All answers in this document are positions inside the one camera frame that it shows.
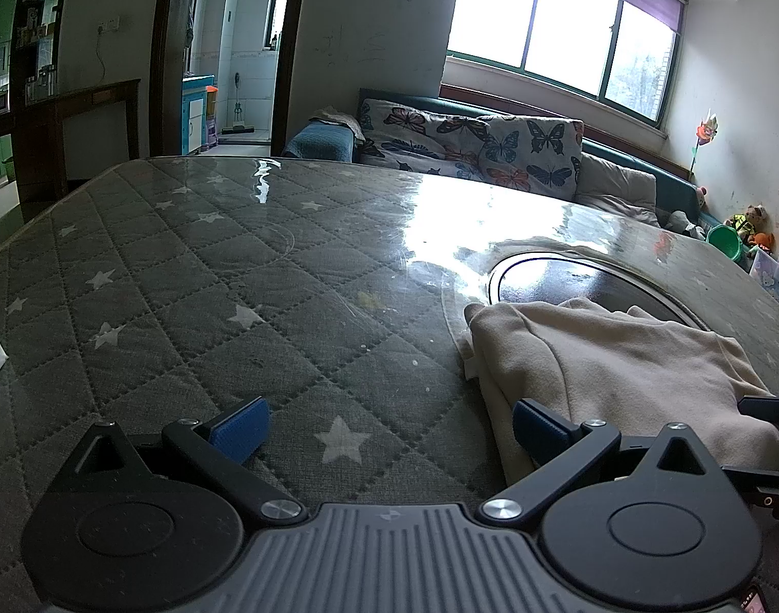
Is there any butterfly print pillow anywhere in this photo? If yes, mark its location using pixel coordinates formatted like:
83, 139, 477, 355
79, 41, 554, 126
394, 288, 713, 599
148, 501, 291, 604
482, 116, 585, 202
356, 98, 493, 173

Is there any dark wooden shelf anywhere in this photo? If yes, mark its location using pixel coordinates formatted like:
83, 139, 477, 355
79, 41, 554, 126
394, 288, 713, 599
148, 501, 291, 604
9, 0, 67, 106

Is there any dark wooden sideboard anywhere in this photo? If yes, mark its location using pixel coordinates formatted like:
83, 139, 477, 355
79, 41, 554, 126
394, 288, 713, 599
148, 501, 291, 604
12, 78, 141, 205

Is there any smartphone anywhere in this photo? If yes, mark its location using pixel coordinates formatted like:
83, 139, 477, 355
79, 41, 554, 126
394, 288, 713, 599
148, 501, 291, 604
738, 584, 774, 613

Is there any blue folded blanket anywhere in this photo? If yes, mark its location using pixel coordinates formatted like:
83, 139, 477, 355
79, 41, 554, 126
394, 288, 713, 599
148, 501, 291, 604
281, 123, 355, 163

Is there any beige pillow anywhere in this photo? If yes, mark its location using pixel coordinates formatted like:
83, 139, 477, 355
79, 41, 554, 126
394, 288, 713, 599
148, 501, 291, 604
575, 153, 662, 227

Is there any dark wooden door frame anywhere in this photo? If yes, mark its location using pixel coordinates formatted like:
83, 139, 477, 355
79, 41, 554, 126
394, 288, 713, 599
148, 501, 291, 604
148, 0, 314, 157

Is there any blue cabinet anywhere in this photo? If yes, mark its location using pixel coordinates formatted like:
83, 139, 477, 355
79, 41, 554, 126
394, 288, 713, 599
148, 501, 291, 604
180, 75, 217, 155

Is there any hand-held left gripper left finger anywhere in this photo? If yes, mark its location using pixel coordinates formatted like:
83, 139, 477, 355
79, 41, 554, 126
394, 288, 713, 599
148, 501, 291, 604
56, 396, 309, 521

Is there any colourful pinwheel toy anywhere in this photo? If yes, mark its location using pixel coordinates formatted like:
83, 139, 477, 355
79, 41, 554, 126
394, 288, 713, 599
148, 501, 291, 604
686, 111, 719, 180

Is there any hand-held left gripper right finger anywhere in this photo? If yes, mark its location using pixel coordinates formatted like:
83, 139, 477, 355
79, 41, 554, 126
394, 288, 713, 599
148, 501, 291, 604
475, 397, 732, 521

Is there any grey plush toy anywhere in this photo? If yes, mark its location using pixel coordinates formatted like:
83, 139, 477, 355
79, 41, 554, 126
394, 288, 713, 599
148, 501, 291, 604
664, 207, 706, 240

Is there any teal sofa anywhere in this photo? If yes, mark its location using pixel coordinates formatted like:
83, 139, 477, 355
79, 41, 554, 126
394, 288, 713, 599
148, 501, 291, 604
357, 88, 710, 231

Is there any plush toy in yellow vest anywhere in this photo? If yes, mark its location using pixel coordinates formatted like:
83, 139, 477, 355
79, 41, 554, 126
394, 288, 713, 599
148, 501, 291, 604
725, 204, 770, 237

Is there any clear plastic storage box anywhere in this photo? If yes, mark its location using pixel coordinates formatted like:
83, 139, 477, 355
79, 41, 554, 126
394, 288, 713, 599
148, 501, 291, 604
744, 248, 779, 320

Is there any mop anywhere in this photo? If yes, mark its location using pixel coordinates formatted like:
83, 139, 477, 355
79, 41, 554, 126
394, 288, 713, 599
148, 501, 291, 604
220, 70, 256, 138

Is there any beige folded cloth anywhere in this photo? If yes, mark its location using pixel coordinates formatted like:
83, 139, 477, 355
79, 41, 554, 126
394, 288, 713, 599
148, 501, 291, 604
308, 107, 366, 145

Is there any green plastic bucket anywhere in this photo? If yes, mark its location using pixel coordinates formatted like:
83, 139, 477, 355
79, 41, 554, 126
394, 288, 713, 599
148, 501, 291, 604
705, 223, 748, 263

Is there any green framed window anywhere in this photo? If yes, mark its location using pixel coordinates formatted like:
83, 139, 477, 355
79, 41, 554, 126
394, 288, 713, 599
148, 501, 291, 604
447, 0, 688, 129

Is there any cream sweatshirt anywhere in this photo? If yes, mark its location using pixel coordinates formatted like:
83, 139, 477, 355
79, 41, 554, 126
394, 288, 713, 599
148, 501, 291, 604
460, 297, 779, 489

